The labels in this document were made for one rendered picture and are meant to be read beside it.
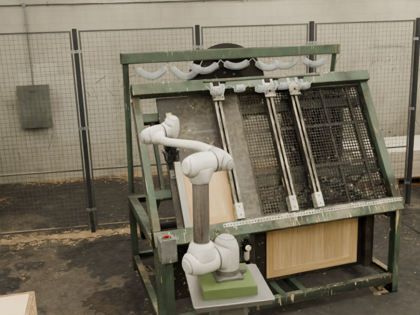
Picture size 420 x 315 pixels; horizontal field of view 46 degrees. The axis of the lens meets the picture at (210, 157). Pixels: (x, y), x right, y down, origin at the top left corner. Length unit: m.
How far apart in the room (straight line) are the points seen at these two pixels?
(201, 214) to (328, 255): 1.99
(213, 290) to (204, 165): 0.79
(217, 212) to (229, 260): 0.86
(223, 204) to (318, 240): 1.03
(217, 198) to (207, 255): 1.03
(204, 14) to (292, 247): 5.19
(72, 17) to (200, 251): 6.19
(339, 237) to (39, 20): 5.97
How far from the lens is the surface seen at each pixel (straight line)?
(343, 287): 4.64
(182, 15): 8.66
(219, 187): 4.02
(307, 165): 4.29
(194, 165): 2.84
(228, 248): 3.15
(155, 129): 3.32
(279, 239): 4.40
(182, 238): 3.83
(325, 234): 4.60
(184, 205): 3.89
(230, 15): 8.78
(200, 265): 3.05
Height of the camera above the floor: 2.31
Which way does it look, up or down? 14 degrees down
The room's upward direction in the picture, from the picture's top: 2 degrees counter-clockwise
